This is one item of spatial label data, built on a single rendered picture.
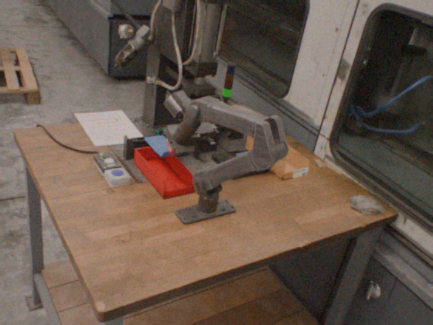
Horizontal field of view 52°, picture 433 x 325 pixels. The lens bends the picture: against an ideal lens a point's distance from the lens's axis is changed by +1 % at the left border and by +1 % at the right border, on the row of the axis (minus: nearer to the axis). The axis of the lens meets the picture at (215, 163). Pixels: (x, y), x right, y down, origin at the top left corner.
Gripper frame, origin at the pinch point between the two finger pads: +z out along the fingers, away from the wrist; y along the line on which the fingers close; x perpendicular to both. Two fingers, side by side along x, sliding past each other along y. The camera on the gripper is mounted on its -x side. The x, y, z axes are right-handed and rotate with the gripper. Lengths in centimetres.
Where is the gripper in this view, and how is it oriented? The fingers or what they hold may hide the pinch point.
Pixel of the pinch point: (172, 152)
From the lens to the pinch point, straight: 150.7
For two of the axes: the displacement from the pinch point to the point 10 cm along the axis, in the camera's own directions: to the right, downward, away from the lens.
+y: -3.8, -8.6, 3.5
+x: -8.3, 1.5, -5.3
